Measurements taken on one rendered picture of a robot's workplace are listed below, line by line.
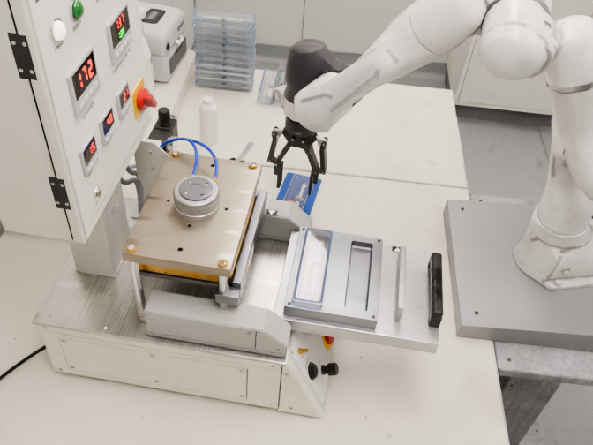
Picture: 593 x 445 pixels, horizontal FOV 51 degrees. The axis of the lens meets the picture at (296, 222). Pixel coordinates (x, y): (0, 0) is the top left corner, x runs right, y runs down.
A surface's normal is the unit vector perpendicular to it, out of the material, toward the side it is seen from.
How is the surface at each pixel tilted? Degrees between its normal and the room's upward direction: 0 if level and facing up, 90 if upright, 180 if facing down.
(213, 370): 90
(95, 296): 0
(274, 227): 90
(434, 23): 79
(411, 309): 0
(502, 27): 36
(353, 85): 86
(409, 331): 0
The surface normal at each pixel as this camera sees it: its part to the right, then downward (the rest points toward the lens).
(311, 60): 0.15, 0.55
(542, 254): -0.77, 0.36
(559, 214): -0.65, 0.54
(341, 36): -0.09, 0.70
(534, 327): 0.00, -0.70
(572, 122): -0.54, 0.73
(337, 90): -0.44, 0.50
